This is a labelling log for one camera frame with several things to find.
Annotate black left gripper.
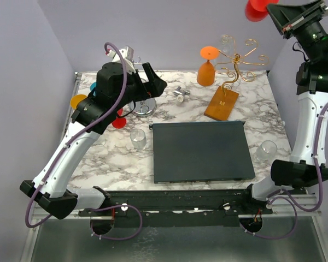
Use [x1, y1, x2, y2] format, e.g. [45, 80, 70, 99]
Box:
[113, 62, 167, 111]

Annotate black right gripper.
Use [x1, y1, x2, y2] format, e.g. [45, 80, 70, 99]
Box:
[266, 0, 327, 62]

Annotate red plastic wine glass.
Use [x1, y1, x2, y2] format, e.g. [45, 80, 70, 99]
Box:
[245, 0, 279, 22]

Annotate orange plastic wine glass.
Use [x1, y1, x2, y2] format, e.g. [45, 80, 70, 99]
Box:
[197, 46, 219, 87]

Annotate clear ribbed wine glass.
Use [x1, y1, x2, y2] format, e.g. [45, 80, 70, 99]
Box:
[130, 129, 147, 150]

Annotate blue plastic wine glass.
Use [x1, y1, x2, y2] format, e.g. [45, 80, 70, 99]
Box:
[90, 82, 97, 92]

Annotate clear textured wine glass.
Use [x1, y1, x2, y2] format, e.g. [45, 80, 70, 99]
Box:
[93, 138, 106, 147]

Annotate yellow plastic wine glass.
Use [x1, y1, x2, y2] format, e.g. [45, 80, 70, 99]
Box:
[70, 94, 87, 110]

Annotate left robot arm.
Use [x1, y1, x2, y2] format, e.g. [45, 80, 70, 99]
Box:
[20, 62, 167, 219]

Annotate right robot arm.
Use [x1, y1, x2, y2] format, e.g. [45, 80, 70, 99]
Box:
[240, 1, 328, 214]

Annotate chrome wine glass rack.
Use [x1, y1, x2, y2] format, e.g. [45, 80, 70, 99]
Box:
[131, 56, 157, 118]

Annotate clear glass on gold rack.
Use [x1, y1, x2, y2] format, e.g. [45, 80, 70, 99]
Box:
[221, 35, 234, 56]

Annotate small chrome metal fitting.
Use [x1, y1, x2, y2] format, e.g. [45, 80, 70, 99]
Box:
[173, 86, 191, 96]

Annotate dark grey flat box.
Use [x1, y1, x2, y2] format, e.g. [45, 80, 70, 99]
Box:
[150, 121, 255, 183]

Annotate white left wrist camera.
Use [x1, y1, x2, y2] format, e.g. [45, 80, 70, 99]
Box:
[106, 46, 136, 74]

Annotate gold wire wooden-base rack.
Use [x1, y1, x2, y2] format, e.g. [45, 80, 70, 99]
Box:
[204, 35, 269, 121]

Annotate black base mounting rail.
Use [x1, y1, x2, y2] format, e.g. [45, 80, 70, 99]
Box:
[79, 189, 272, 230]

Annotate aluminium extrusion rail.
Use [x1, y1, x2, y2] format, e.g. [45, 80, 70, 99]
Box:
[269, 194, 322, 217]

